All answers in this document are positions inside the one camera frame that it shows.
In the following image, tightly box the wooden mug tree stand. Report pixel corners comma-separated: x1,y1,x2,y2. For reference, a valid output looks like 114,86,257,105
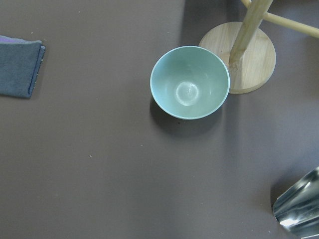
199,0,319,94

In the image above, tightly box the light green bowl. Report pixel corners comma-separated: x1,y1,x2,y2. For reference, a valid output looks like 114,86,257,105
150,46,230,120

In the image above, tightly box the shiny metal scoop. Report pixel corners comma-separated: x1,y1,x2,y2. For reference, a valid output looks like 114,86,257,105
272,168,319,239

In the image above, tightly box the folded dark grey cloth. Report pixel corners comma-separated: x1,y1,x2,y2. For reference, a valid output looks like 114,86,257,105
0,36,45,99

